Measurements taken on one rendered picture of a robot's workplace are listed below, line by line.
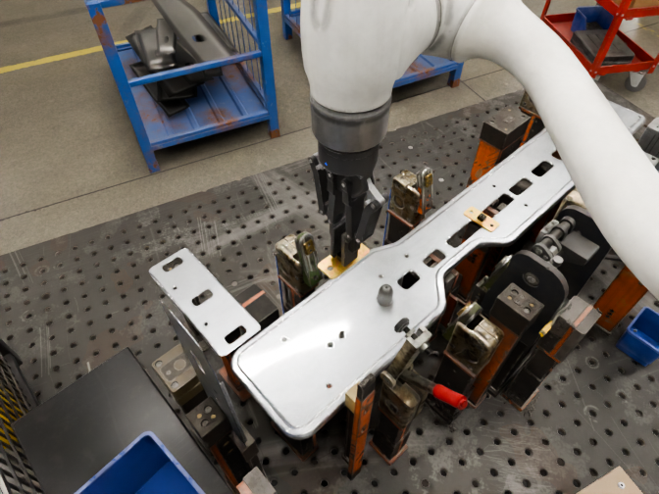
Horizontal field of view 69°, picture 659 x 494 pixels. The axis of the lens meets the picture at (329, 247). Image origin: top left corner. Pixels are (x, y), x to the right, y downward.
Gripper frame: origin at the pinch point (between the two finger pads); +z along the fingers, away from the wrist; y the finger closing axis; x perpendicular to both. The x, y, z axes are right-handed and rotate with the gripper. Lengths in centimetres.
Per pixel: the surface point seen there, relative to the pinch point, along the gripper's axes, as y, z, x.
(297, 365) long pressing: 1.1, 29.2, 10.3
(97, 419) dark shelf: 16, 26, 43
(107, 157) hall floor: 219, 129, -20
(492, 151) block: 16, 34, -76
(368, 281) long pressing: 5.6, 29.1, -13.5
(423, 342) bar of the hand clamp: -17.2, 7.8, 0.2
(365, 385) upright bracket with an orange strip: -15.7, 9.6, 10.6
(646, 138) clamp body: -14, 26, -102
